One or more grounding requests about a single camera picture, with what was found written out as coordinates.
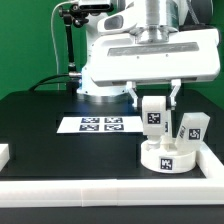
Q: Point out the white tag sheet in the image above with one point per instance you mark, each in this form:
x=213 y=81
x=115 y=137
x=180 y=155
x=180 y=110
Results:
x=97 y=124

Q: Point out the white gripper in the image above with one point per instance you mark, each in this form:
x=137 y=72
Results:
x=190 y=56

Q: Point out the grey camera on pole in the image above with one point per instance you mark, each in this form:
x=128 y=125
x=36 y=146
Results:
x=95 y=6

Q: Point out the white L-shaped border frame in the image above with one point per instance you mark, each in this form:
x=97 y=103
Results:
x=112 y=192

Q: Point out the white part at left edge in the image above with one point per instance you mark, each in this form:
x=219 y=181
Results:
x=4 y=155

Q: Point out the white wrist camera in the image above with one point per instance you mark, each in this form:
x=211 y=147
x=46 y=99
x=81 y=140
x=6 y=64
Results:
x=118 y=23

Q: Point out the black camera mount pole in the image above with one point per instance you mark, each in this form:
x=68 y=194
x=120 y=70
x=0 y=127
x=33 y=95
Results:
x=72 y=17

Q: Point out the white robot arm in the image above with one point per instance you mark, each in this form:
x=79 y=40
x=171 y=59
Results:
x=143 y=42

